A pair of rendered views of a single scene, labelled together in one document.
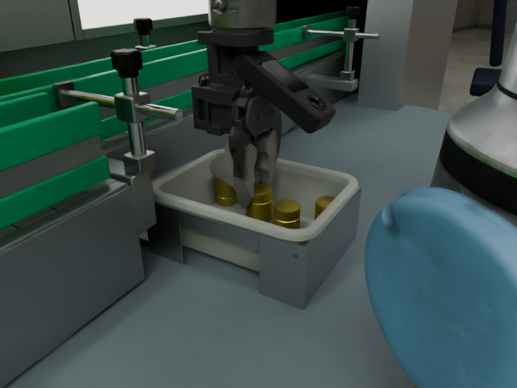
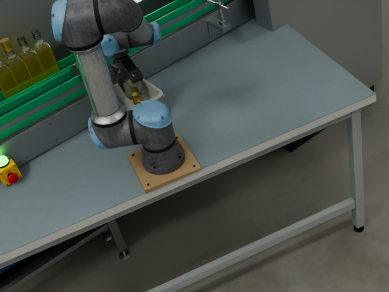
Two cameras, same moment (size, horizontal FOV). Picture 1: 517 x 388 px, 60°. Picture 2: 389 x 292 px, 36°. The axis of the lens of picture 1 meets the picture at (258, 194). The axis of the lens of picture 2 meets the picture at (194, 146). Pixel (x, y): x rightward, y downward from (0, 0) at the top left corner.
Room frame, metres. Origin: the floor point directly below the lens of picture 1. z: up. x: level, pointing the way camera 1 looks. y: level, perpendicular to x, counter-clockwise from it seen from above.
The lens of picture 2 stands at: (-1.05, -1.22, 2.08)
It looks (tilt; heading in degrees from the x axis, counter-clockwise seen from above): 39 degrees down; 33
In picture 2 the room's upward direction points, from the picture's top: 15 degrees counter-clockwise
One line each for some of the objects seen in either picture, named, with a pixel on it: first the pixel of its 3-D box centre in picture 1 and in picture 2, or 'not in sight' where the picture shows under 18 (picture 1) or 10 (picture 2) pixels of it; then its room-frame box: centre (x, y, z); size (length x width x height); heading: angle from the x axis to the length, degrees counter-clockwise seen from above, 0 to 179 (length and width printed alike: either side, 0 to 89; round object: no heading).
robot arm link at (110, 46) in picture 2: not in sight; (113, 40); (0.44, -0.04, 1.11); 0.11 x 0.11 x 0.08; 25
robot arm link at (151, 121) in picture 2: not in sight; (151, 123); (0.23, -0.25, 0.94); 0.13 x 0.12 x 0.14; 115
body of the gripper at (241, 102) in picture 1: (238, 83); (122, 62); (0.53, 0.02, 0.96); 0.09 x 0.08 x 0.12; 58
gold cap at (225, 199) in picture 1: (226, 188); (135, 89); (0.59, 0.05, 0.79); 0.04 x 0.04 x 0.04
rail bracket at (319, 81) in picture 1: (338, 61); (218, 15); (1.01, -0.17, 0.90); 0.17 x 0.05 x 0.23; 60
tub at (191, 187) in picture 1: (255, 212); (134, 101); (0.50, 0.00, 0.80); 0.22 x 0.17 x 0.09; 60
